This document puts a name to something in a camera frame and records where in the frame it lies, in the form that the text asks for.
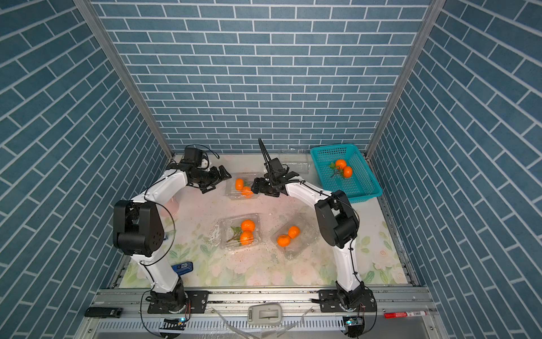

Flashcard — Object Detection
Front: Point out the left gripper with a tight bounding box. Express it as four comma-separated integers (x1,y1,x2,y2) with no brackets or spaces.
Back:
192,164,231,193

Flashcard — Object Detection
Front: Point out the orange pair with leaves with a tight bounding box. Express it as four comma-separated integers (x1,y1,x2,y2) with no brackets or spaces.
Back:
330,159,353,179

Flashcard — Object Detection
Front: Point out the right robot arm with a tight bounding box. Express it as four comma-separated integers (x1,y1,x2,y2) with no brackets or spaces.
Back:
251,152,364,300

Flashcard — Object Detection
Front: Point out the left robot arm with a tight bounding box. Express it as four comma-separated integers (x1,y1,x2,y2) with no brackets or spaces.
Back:
112,144,231,295

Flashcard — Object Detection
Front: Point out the back left orange pair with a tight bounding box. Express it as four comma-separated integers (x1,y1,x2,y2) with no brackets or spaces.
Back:
234,178,253,198

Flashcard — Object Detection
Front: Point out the pink pen cup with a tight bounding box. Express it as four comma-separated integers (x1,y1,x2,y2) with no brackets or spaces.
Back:
163,196,179,218

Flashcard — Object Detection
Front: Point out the front left orange pair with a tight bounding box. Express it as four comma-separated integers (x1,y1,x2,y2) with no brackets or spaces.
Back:
227,219,255,246

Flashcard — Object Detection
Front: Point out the front right orange pair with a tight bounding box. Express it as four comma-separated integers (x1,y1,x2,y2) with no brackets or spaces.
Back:
277,226,301,247

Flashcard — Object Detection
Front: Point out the teal plastic basket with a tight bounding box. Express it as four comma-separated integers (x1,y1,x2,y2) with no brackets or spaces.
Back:
311,144,383,203

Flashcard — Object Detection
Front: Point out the blue card on table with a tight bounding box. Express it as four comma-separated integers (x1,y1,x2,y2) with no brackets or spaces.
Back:
172,261,194,276

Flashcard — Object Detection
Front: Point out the red marker pen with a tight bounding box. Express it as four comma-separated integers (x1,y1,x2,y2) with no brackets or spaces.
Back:
384,311,427,319

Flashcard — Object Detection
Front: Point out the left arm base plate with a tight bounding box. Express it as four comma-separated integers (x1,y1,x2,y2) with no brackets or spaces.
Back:
145,290,210,315

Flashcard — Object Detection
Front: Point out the grey box on rail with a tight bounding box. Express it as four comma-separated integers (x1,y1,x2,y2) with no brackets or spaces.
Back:
247,303,283,326

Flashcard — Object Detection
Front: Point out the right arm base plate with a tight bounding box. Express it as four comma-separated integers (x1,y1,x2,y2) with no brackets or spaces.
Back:
312,288,378,313

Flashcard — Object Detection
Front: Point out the black device on rail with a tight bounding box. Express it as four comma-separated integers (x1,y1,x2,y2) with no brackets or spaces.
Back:
84,307,123,319

